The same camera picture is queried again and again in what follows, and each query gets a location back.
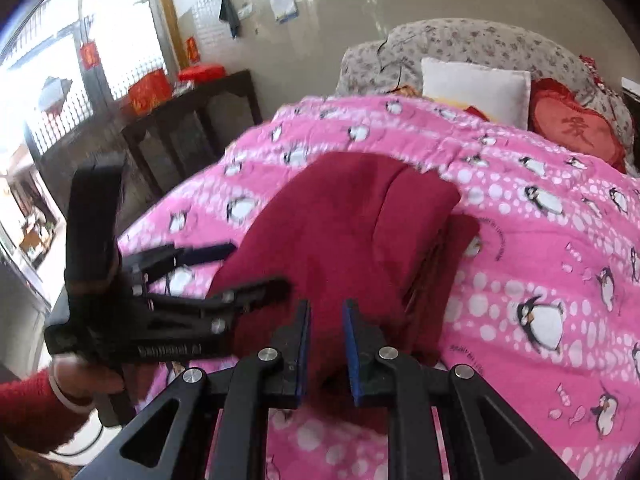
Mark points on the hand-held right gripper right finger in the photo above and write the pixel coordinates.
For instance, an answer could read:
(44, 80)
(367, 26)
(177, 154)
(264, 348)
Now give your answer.
(352, 360)

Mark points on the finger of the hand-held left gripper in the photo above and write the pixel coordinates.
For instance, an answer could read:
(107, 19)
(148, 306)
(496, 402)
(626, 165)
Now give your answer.
(200, 254)
(250, 295)

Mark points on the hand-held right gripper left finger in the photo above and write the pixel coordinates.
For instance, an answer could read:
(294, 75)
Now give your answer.
(301, 360)

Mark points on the dark red sweater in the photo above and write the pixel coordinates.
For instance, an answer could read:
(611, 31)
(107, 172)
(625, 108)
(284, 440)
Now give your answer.
(340, 230)

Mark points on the person's left forearm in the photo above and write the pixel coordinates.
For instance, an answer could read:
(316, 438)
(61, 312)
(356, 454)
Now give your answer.
(30, 410)

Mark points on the person's left hand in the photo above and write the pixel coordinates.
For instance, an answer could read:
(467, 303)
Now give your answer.
(90, 377)

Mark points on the dark wooden table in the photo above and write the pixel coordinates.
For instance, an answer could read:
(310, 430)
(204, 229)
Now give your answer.
(200, 110)

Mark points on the red gift box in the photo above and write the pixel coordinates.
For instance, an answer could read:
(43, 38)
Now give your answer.
(149, 91)

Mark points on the flat red box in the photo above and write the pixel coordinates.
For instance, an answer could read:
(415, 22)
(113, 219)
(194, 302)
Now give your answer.
(200, 72)

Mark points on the pink penguin print blanket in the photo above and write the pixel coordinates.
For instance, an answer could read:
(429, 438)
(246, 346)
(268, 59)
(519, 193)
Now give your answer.
(525, 260)

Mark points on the red paper window decoration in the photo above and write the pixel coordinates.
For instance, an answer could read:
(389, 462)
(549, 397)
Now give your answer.
(90, 56)

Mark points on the barred window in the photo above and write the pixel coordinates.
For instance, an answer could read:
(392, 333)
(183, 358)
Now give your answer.
(115, 35)

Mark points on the dark hanging cloth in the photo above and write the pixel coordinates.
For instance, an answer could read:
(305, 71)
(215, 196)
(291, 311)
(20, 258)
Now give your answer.
(229, 12)

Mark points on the yellow cloth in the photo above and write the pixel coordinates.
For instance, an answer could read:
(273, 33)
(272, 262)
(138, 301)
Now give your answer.
(450, 101)

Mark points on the white pillow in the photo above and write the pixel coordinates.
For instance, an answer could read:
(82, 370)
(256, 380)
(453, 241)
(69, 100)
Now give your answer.
(475, 90)

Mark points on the red heart-shaped pillow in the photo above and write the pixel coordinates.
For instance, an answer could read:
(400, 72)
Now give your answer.
(575, 125)

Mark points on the grey floral quilt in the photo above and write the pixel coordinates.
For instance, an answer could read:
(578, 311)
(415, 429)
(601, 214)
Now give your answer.
(475, 42)

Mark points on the dark furniture edge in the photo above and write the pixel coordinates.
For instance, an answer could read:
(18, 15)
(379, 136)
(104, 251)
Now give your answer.
(631, 92)

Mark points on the red paper wall decoration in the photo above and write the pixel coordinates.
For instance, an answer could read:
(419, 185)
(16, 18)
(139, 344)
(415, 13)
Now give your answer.
(192, 50)

